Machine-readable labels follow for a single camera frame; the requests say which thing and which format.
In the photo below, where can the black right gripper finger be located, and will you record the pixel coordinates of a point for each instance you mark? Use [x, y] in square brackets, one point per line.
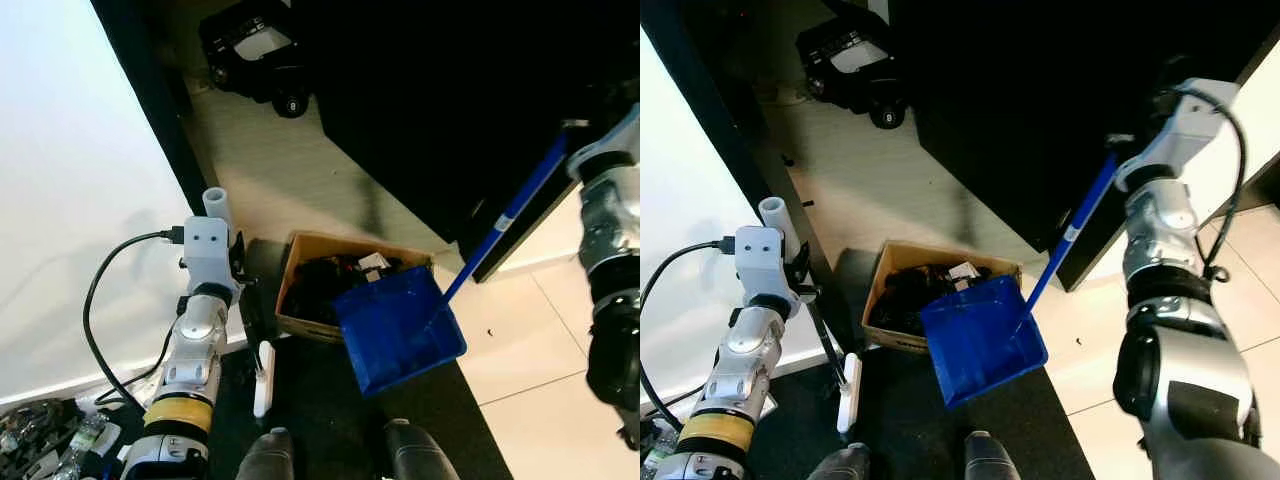
[576, 125]
[1120, 141]

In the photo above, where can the white broom with black stick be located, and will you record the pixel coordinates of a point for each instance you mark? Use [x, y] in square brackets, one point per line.
[851, 395]
[264, 385]

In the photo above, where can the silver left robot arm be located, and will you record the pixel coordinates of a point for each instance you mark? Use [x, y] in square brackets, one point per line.
[745, 350]
[195, 345]

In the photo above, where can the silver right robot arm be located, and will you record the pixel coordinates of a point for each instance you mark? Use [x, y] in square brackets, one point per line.
[1160, 230]
[610, 230]

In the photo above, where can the black floor mat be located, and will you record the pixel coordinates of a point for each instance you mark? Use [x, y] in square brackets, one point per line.
[920, 440]
[330, 430]

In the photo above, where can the brown cardboard box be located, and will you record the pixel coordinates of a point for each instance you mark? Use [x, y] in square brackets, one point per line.
[890, 255]
[300, 248]

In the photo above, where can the black junk pile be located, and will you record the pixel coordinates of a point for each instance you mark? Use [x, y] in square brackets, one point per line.
[900, 295]
[325, 285]

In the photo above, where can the black cabinet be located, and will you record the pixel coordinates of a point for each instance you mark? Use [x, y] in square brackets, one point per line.
[1020, 100]
[440, 100]

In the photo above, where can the grey left robot foot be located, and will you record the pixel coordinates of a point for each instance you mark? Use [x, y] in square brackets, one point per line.
[268, 458]
[845, 465]

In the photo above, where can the grey robot foot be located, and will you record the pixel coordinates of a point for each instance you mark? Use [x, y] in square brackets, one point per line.
[990, 458]
[415, 455]
[268, 458]
[845, 465]

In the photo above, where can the black wheeled machine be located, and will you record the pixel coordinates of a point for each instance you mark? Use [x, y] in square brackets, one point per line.
[850, 65]
[250, 55]

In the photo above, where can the clear plastic bottle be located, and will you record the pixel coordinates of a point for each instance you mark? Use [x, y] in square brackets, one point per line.
[82, 440]
[660, 450]

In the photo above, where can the grey right robot foot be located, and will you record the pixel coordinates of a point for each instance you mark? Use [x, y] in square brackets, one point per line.
[415, 455]
[990, 458]

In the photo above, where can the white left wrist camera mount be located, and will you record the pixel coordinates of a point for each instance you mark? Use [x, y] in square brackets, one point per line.
[208, 250]
[760, 262]

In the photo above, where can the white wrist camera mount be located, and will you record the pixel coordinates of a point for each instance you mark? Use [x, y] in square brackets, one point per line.
[760, 262]
[610, 145]
[1185, 125]
[208, 250]

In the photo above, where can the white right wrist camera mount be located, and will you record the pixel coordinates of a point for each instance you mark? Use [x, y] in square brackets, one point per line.
[1185, 125]
[610, 145]

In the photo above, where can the black frame post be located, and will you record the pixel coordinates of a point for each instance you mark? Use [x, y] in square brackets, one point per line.
[730, 120]
[150, 100]

